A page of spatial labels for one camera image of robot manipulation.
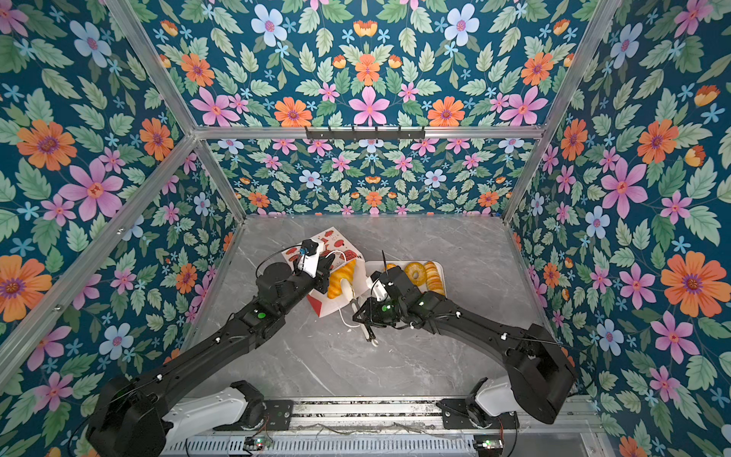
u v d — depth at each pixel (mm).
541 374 418
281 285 569
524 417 738
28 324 508
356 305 783
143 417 383
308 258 631
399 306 623
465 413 704
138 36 717
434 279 982
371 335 712
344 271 853
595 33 710
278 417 734
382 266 1034
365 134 926
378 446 765
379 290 737
